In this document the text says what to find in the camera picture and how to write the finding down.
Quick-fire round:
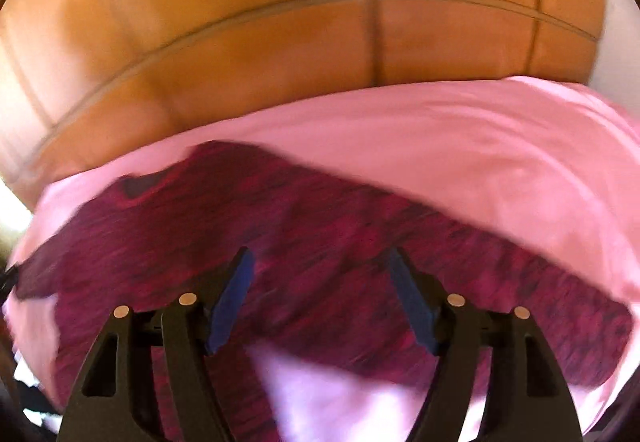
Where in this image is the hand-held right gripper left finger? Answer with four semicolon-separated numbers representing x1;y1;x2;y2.
56;246;257;442

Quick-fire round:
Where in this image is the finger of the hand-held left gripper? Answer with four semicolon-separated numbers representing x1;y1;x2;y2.
0;263;22;295

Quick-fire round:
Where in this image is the maroon patterned garment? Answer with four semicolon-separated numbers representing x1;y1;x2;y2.
15;140;633;442

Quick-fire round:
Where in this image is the pink bed sheet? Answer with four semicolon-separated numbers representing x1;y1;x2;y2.
2;76;640;442

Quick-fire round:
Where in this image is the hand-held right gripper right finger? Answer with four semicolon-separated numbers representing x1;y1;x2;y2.
387;246;585;442

